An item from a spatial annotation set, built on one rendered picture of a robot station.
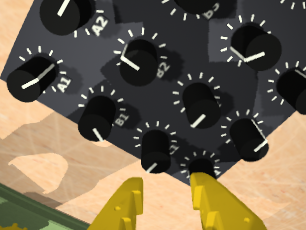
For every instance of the dark grey knob box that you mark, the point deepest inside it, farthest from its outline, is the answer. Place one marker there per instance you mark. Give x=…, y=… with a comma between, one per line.
x=205, y=75

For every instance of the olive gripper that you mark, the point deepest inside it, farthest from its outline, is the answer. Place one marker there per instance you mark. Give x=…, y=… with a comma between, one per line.
x=219, y=208

